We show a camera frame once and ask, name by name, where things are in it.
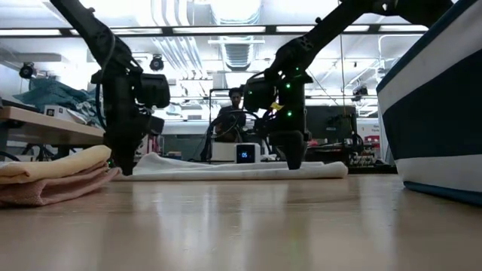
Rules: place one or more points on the teal cloth pile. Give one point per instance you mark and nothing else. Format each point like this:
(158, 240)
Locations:
(52, 94)

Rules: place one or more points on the pink towel with white stripes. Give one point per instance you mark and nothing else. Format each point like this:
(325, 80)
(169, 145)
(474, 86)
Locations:
(56, 190)

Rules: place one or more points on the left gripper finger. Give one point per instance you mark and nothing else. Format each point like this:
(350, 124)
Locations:
(125, 162)

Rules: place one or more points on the wooden workbench grey frame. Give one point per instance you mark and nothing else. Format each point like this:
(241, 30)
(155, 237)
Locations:
(49, 128)

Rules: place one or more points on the small white timer device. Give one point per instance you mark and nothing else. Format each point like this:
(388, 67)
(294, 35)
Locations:
(248, 153)

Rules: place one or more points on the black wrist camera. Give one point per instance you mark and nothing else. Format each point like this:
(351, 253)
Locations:
(156, 126)
(266, 126)

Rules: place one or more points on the white rectangular box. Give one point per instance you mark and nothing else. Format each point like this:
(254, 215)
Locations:
(223, 151)

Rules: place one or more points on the small white box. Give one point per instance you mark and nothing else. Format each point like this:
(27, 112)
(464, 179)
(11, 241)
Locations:
(60, 112)

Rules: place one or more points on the yellow checked towel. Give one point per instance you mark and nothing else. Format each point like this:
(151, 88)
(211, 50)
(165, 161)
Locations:
(56, 165)

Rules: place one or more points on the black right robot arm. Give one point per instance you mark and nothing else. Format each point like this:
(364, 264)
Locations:
(327, 26)

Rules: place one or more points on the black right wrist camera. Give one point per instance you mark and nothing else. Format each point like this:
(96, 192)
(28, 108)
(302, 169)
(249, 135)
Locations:
(266, 126)

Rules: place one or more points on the white waffle towel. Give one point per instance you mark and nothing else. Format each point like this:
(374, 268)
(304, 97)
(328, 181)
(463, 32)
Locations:
(226, 171)

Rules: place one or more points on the black metal stand frame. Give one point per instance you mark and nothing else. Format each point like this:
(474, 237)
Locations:
(209, 113)

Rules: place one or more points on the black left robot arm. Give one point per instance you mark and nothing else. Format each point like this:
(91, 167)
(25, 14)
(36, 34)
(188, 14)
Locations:
(105, 41)

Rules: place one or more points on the black computer monitor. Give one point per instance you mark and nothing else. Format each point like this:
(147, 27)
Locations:
(331, 124)

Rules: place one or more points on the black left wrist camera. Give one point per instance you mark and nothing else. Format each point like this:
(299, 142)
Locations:
(156, 126)

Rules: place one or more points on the black ceiling camera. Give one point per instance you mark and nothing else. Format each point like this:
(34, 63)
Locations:
(156, 63)
(26, 70)

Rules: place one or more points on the person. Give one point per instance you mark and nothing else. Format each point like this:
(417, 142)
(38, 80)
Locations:
(231, 113)

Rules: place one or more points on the navy fabric storage bin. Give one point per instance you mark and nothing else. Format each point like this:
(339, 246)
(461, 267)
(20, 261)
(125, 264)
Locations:
(437, 113)

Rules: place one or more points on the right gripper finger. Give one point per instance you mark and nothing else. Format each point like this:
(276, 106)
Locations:
(294, 158)

